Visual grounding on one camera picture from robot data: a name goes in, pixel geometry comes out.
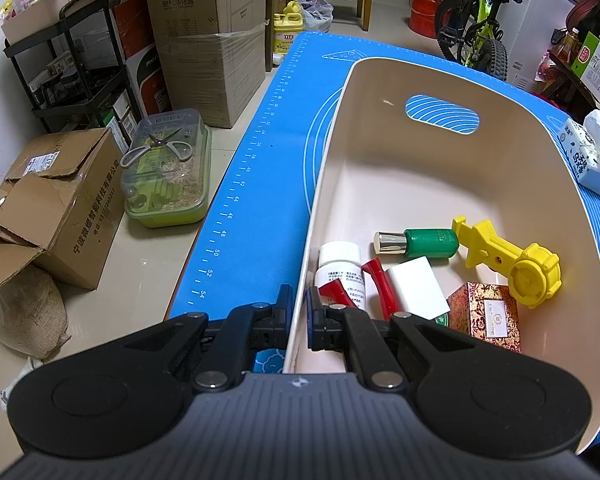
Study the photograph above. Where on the white tissue pack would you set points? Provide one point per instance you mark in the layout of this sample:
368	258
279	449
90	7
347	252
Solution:
587	160

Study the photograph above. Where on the plastic wrapped cardboard box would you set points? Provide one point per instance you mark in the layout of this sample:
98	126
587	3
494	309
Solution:
210	75

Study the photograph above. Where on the red patterned gift box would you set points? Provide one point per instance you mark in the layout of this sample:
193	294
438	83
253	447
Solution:
490	316

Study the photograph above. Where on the dark wooden side table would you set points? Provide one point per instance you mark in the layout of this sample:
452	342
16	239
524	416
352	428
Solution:
570	85

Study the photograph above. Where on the orange appliance box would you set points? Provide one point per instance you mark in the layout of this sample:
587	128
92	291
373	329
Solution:
132	25

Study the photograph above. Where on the orange drink bottle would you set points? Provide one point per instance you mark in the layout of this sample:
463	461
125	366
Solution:
570	45

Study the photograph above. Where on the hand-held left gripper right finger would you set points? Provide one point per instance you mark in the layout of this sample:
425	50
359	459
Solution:
310	317

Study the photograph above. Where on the green cage with clear lid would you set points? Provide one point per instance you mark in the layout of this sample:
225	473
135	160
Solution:
165	200

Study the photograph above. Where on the open brown cardboard box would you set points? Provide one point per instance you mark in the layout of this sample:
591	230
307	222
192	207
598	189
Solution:
70	210

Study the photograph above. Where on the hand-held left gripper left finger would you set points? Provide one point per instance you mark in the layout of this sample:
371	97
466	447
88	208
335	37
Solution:
282	310

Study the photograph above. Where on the blue silicone mat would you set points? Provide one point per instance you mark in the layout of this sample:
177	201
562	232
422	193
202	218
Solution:
260	185

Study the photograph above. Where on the white floor wrapper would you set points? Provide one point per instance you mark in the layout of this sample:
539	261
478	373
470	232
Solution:
4	400

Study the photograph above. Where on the green and white carton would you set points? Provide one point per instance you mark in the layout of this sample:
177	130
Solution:
597	62

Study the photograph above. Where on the white chest freezer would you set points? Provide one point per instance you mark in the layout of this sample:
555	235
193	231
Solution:
535	15

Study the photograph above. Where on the green bottle with gold cap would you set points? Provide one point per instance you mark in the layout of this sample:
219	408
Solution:
430	242

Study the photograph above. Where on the red bucket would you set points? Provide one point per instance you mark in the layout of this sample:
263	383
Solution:
422	17

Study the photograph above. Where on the small yellow detergent jug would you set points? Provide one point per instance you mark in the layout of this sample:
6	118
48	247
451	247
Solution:
292	9

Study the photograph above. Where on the plain white box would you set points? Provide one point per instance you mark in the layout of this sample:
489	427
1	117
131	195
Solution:
415	287

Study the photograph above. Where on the large yellow detergent jug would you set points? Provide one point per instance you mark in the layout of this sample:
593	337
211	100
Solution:
285	40

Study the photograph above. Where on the yellow plastic tool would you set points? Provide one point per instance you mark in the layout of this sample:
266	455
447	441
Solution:
535	275

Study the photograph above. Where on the clear plastic bag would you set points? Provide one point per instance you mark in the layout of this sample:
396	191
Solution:
317	12

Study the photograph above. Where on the green and black bicycle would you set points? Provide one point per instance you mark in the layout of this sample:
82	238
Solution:
497	57

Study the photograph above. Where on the cream plastic basket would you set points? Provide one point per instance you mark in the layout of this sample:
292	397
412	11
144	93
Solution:
430	170

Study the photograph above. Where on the white and red appliance box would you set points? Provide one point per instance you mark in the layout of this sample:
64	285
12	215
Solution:
150	82

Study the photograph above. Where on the white medicine bottle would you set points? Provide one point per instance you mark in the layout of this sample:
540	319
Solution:
337	260

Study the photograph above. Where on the beige sack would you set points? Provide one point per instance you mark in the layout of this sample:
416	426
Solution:
20	310

